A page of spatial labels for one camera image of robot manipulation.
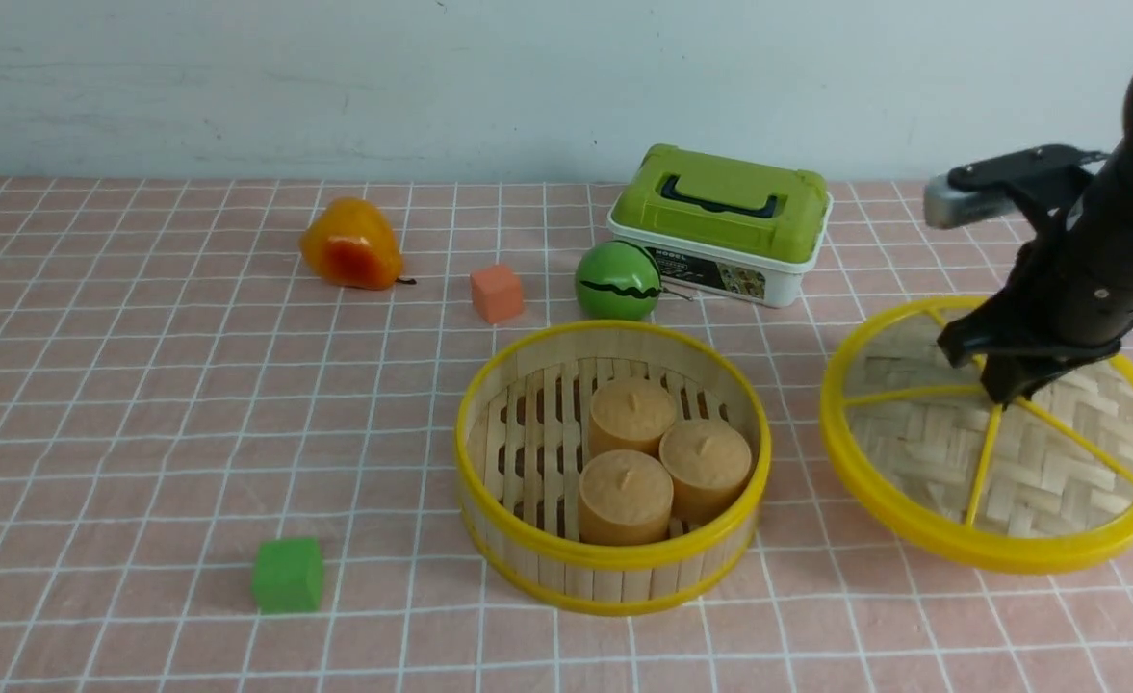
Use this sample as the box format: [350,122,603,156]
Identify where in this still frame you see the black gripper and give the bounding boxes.
[937,207,1133,405]

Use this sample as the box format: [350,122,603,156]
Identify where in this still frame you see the yellow woven steamer lid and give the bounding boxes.
[818,296,1133,575]

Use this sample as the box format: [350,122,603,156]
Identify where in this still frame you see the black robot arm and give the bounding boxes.
[923,78,1133,405]

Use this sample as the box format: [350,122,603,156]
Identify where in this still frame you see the yellow bamboo steamer basket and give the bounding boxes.
[455,320,770,617]

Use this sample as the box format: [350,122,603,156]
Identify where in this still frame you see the tan steamed bun right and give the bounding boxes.
[658,420,753,527]

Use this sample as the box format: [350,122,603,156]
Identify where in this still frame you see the tan steamed bun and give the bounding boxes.
[587,377,678,457]
[578,450,675,547]
[658,420,753,527]

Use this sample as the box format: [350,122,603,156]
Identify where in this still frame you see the green lidded white storage box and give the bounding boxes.
[608,143,832,308]

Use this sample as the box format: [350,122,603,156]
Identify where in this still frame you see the tan steamed bun back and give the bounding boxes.
[587,377,678,457]

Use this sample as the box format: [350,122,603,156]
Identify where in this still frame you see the green toy watermelon ball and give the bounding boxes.
[576,240,664,320]

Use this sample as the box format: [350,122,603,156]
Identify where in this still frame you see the tan steamed bun front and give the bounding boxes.
[578,450,675,547]

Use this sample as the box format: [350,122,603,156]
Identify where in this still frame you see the orange foam cube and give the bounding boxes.
[470,263,523,324]

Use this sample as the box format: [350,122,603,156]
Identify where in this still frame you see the orange yellow toy pear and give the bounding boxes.
[300,197,417,291]

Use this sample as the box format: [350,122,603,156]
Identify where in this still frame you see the green foam cube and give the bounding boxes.
[250,536,324,615]

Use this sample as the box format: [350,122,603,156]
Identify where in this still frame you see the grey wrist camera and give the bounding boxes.
[922,143,1109,229]

